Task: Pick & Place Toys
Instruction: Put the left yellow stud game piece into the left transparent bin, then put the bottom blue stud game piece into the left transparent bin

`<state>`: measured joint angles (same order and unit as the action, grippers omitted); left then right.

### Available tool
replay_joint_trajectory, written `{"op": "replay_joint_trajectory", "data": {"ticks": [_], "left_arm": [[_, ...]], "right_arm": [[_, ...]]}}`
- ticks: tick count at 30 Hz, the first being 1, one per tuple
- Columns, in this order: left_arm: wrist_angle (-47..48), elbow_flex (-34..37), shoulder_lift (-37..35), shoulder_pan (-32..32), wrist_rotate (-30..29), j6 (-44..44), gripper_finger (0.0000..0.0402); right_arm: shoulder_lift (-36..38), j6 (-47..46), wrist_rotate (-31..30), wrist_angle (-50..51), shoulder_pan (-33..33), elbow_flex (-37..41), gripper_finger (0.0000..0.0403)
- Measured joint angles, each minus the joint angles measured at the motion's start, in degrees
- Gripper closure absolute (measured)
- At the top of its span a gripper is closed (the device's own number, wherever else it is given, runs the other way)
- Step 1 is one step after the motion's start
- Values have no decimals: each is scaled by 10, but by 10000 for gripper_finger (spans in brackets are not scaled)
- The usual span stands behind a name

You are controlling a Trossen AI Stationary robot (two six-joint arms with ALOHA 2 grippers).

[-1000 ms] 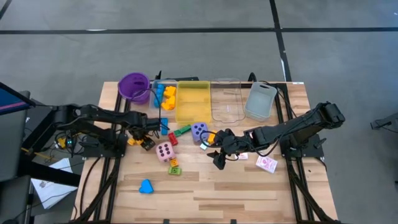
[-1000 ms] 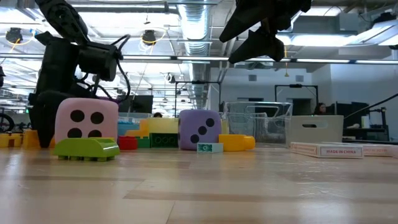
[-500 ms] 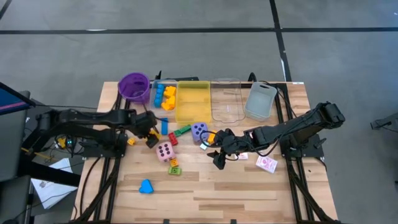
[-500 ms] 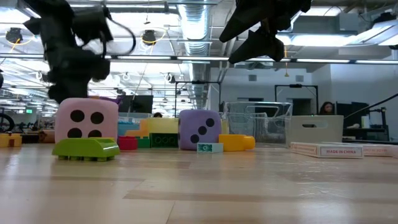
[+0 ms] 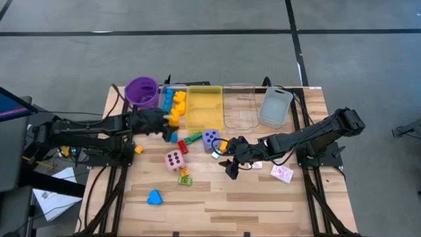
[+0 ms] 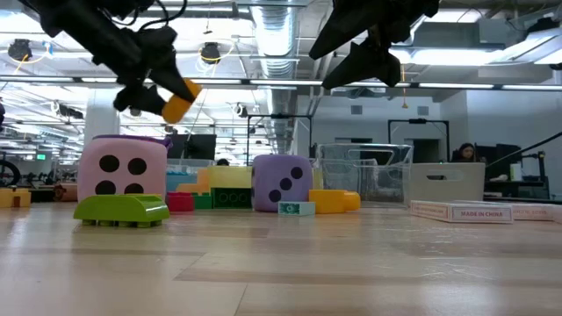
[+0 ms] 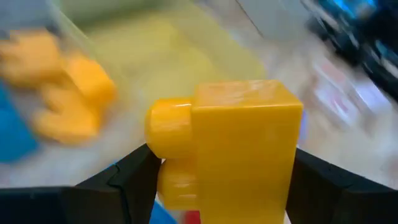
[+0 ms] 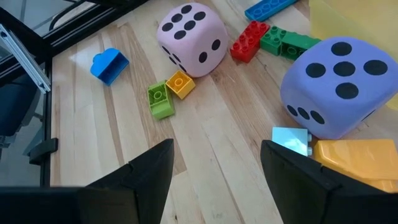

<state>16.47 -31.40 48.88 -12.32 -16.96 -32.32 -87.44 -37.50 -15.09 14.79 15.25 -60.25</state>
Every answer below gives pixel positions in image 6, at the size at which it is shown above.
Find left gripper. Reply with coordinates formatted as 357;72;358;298
94;26;198;116

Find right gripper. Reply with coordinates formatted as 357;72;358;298
308;0;440;91

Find large blue toy brick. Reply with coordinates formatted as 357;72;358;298
165;173;199;194

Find pink foam dice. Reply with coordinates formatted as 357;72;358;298
76;134;169;204

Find red toy brick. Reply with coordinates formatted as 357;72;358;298
165;191;196;213

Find lime green toy brick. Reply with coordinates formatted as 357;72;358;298
72;193;171;229

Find dark green toy brick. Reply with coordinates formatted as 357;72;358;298
210;187;254;210

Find tan brown cylinder toy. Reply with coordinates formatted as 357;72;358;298
52;183;80;204

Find purple foam dice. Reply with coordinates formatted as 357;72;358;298
251;154;315;213

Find small teal toy brick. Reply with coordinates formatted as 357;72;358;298
277;200;317;218

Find purple plastic bucket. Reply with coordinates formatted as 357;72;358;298
91;133;173;162

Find white building column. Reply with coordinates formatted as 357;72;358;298
84;87;123;138

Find black desk monitor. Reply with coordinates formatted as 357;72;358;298
168;133;219;162

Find small clear plastic bin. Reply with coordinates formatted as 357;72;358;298
165;157;217;197

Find long ceiling light strip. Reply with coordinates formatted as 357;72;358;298
0;75;562;91

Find yellow translucent plastic bin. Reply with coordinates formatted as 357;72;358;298
205;165;324;190

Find large clear plastic bin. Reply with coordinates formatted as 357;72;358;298
315;142;414;207

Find white frosted plastic bin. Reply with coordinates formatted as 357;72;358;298
407;162;486;204

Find black desk equipment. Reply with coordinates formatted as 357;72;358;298
450;142;552;201

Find black ceiling cable reel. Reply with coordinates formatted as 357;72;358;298
199;41;223;65
7;38;34;62

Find silver ceiling ventilation duct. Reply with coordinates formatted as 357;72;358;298
249;0;302;154

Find black gantry frame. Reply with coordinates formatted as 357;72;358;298
387;118;451;164

